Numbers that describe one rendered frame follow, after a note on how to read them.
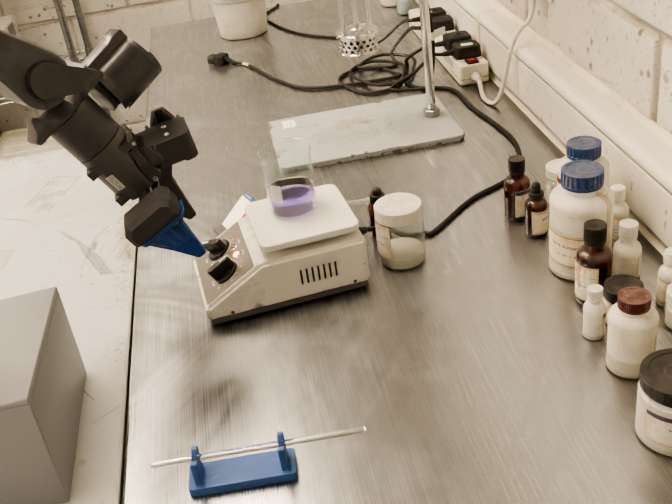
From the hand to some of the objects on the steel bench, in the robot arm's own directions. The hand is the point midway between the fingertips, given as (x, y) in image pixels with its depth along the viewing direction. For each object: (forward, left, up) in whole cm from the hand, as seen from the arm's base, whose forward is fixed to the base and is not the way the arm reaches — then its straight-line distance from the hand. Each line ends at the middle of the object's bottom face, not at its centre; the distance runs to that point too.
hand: (177, 215), depth 98 cm
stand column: (+42, +43, -13) cm, 61 cm away
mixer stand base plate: (+30, +43, -13) cm, 54 cm away
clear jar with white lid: (+25, +3, -15) cm, 29 cm away
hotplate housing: (+11, +4, -14) cm, 18 cm away
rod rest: (+1, -28, -15) cm, 32 cm away
